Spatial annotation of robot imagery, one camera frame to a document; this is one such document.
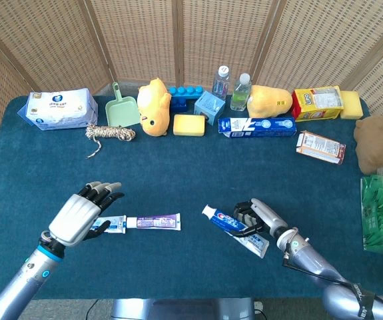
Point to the blue toothpaste carton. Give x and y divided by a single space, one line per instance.
257 128

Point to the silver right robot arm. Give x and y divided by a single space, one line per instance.
311 256

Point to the yellow red snack box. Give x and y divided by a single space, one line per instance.
314 106

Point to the yellow plush toy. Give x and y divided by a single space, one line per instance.
269 101

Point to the white blue tissue pack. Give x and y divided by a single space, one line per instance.
58 110

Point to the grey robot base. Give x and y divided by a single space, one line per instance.
178 310

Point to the blue building block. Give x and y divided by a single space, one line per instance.
178 100

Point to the bottle with green liquid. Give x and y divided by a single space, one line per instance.
240 96

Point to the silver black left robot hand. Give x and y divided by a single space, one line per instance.
74 216

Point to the purple toothpaste tube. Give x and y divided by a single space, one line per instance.
158 221

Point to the blue white toothpaste tube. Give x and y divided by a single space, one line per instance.
116 224

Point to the orange white carton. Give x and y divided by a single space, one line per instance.
321 146

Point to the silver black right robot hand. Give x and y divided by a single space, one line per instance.
271 216

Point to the light blue small box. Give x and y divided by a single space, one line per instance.
208 106

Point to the yellow duck plush with face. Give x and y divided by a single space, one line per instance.
154 110

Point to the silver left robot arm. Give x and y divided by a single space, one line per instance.
21 283

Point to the teal table cloth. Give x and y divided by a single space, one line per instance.
191 173

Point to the brown plush toy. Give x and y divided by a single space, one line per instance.
377 143

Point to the clear water bottle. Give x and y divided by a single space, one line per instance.
220 85

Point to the green plastic dustpan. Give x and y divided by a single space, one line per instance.
123 113

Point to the blue red-logo toothpaste tube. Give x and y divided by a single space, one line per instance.
224 221

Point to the yellow sponge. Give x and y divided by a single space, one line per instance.
351 105
189 125

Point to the woven rattan folding screen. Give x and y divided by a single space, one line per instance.
211 33

